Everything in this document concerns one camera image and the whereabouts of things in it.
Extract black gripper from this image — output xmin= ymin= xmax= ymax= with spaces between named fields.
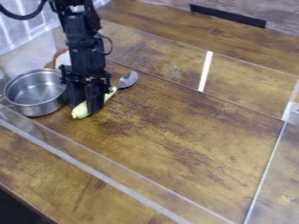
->
xmin=59 ymin=65 xmax=112 ymax=114

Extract green handled metal spoon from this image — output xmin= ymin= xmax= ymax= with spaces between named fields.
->
xmin=71 ymin=71 xmax=139 ymax=119

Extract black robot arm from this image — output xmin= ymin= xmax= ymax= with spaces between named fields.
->
xmin=51 ymin=0 xmax=111 ymax=114

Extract stainless steel pot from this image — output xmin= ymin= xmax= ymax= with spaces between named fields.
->
xmin=4 ymin=69 xmax=67 ymax=117

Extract red and white toy mushroom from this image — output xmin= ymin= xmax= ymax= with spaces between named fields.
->
xmin=52 ymin=48 xmax=71 ymax=69

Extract clear acrylic front barrier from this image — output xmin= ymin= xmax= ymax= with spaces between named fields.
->
xmin=0 ymin=104 xmax=234 ymax=224

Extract clear acrylic barrier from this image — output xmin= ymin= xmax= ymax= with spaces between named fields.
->
xmin=0 ymin=104 xmax=234 ymax=224
xmin=245 ymin=80 xmax=299 ymax=224

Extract black strip on table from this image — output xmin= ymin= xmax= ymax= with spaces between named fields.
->
xmin=190 ymin=3 xmax=267 ymax=28

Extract clear acrylic right barrier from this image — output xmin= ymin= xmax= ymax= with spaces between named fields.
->
xmin=245 ymin=80 xmax=299 ymax=224

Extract black cable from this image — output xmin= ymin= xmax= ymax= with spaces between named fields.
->
xmin=0 ymin=0 xmax=50 ymax=21

